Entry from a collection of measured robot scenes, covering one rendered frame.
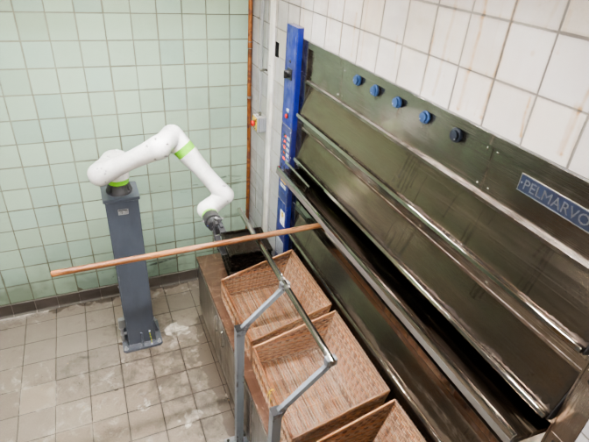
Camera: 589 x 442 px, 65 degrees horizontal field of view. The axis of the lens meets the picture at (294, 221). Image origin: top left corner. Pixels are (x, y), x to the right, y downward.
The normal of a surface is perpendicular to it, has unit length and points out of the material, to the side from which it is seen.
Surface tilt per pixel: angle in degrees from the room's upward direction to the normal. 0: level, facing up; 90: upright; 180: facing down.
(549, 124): 90
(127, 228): 90
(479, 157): 90
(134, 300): 90
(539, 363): 70
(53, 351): 0
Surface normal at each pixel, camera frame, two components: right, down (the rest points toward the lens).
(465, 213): -0.84, -0.15
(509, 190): -0.93, 0.15
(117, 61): 0.39, 0.50
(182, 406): 0.07, -0.85
